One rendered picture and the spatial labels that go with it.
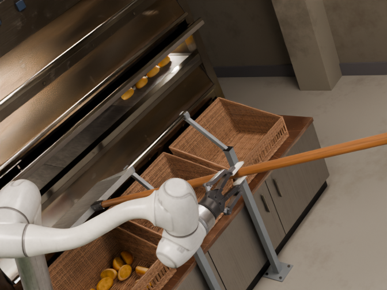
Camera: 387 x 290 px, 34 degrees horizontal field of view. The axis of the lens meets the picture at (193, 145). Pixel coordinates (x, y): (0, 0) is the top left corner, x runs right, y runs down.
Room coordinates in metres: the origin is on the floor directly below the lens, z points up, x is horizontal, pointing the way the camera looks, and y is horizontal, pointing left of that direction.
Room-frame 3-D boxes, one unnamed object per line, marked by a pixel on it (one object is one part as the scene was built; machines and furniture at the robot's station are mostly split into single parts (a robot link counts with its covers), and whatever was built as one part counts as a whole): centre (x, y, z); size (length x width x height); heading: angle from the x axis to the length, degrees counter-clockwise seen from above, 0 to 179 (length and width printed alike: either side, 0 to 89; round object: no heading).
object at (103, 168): (3.22, 0.43, 1.02); 1.79 x 0.11 x 0.19; 130
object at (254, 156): (3.41, -0.21, 0.72); 0.56 x 0.49 x 0.28; 129
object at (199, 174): (3.03, 0.24, 0.72); 0.56 x 0.49 x 0.28; 131
